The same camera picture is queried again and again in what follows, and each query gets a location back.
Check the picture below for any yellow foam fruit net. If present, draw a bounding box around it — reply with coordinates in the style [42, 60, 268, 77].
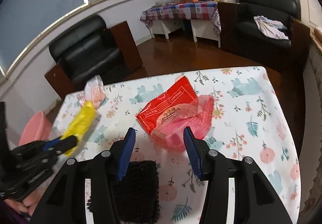
[61, 101, 96, 156]

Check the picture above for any pink plastic trash bin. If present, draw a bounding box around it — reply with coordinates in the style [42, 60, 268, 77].
[19, 111, 52, 146]

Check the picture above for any person's left hand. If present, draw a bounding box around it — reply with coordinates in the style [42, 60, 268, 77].
[4, 184, 47, 216]

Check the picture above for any pink transparent plastic bag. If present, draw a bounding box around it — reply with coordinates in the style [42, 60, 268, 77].
[151, 95, 215, 152]

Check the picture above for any purple fleece left sleeve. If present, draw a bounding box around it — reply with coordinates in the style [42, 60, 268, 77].
[0, 201, 28, 224]

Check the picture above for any black foam fruit net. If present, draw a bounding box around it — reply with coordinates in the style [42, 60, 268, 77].
[86, 160, 161, 224]

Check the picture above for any red snack packet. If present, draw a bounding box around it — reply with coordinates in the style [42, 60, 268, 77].
[136, 76, 197, 134]

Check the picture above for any orange white plastic bag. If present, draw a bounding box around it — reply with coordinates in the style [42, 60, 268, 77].
[77, 75, 106, 109]

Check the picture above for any black leather armchair left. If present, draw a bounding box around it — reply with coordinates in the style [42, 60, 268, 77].
[45, 15, 142, 99]

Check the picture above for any black leather armchair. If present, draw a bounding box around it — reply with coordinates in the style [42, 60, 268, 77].
[45, 15, 142, 99]
[218, 0, 310, 73]

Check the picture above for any plaid tablecloth side table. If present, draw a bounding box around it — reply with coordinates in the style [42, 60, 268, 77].
[140, 1, 221, 45]

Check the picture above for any bed with brown blanket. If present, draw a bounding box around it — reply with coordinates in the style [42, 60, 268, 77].
[298, 28, 321, 223]

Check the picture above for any black leather armchair right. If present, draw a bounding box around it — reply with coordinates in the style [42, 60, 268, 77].
[218, 0, 310, 73]

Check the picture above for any folded cloth on armchair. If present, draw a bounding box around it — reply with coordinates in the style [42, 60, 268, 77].
[253, 15, 289, 40]

